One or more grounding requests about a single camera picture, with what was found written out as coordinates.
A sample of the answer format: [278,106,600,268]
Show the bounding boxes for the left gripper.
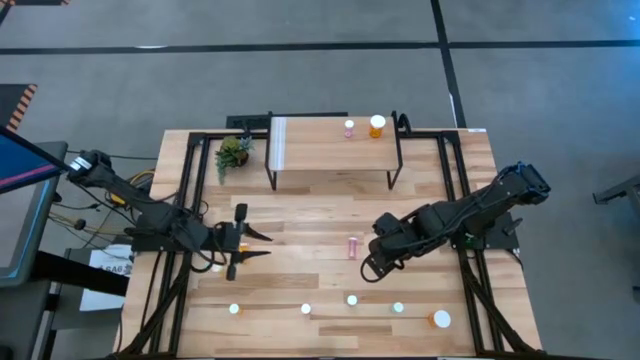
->
[212,203,274,281]

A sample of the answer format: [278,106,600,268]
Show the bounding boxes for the large orange medicine bottle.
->
[427,309,453,330]
[368,114,387,140]

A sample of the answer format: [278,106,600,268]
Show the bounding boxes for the wooden shelf black legs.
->
[264,110,404,192]

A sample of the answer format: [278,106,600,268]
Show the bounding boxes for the green potted plant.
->
[214,134,256,185]

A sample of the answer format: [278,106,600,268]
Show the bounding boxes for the white printed paper sheet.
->
[78,243,135,312]

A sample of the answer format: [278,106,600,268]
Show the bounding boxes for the black cart crossbar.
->
[29,249,130,297]

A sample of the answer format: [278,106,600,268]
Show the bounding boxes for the grey equipment cart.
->
[0,141,70,360]

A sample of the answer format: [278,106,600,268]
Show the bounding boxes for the grey furniture piece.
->
[592,173,640,221]

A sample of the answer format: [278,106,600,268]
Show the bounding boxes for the blue screen monitor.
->
[0,124,70,196]

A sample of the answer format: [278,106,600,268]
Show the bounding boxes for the black orange striped mat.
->
[0,83,39,132]
[0,0,71,7]

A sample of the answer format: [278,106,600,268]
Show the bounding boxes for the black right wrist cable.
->
[359,252,401,284]

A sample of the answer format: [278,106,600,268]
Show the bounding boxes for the yellow cable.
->
[110,169,156,207]

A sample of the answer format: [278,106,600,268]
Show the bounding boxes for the thin black floor cable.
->
[99,152,160,162]

